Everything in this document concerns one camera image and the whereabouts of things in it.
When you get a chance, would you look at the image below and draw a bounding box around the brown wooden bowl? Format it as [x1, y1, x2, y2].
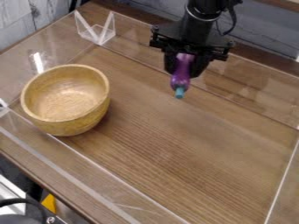
[20, 64, 110, 137]

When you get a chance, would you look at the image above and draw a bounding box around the purple toy eggplant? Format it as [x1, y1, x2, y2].
[171, 53, 194, 99]

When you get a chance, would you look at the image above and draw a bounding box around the yellow black device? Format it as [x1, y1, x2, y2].
[40, 192, 70, 224]

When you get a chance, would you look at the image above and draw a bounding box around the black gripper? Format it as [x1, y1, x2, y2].
[150, 13, 234, 78]

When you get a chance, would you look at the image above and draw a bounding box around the clear acrylic corner bracket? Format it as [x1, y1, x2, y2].
[74, 11, 117, 46]

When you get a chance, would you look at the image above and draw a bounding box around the clear acrylic tray wall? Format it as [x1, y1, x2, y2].
[0, 4, 299, 224]

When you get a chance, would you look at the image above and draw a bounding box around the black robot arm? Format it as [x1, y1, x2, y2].
[150, 0, 242, 78]

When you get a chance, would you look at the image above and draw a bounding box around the black cable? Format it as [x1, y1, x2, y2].
[0, 198, 47, 224]

